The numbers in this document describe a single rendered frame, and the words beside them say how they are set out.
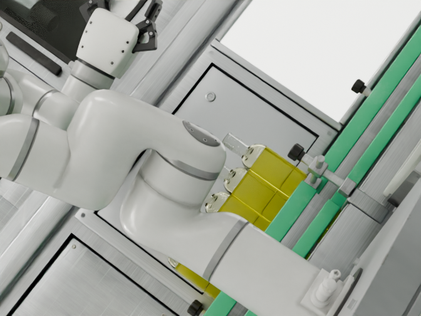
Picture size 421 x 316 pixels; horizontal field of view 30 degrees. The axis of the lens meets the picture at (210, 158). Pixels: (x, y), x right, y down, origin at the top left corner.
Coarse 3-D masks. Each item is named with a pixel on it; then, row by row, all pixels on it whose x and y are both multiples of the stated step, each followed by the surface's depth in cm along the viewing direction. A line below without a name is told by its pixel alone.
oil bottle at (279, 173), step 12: (252, 156) 148; (264, 156) 148; (276, 156) 148; (252, 168) 147; (264, 168) 147; (276, 168) 147; (288, 168) 147; (264, 180) 147; (276, 180) 146; (288, 180) 146; (300, 180) 146; (288, 192) 146; (336, 216) 144
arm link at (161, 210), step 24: (144, 168) 102; (168, 168) 99; (144, 192) 101; (168, 192) 100; (192, 192) 100; (120, 216) 104; (144, 216) 101; (168, 216) 101; (192, 216) 102; (216, 216) 102; (240, 216) 103; (144, 240) 102; (168, 240) 101; (192, 240) 100; (216, 240) 99; (192, 264) 101; (216, 264) 99
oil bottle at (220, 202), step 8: (224, 192) 147; (208, 200) 147; (216, 200) 146; (224, 200) 146; (232, 200) 146; (208, 208) 146; (216, 208) 146; (224, 208) 145; (232, 208) 145; (240, 208) 145; (248, 208) 146; (248, 216) 145; (256, 216) 145; (256, 224) 144; (264, 224) 144
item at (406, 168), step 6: (420, 144) 115; (414, 150) 137; (420, 150) 115; (408, 156) 137; (414, 156) 115; (420, 156) 116; (408, 162) 115; (414, 162) 115; (402, 168) 117; (408, 168) 116; (414, 168) 116; (396, 174) 136; (402, 174) 118; (408, 174) 120; (396, 180) 122; (402, 180) 124; (390, 186) 127; (396, 186) 128; (384, 192) 132; (390, 192) 133
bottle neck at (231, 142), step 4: (228, 136) 150; (232, 136) 151; (236, 136) 151; (224, 140) 150; (228, 140) 150; (232, 140) 150; (236, 140) 150; (240, 140) 150; (224, 144) 151; (228, 144) 150; (232, 144) 150; (236, 144) 150; (240, 144) 150; (244, 144) 150; (228, 148) 151; (232, 148) 150; (236, 148) 150; (240, 148) 150; (244, 148) 150; (236, 152) 150; (240, 152) 150; (240, 156) 150
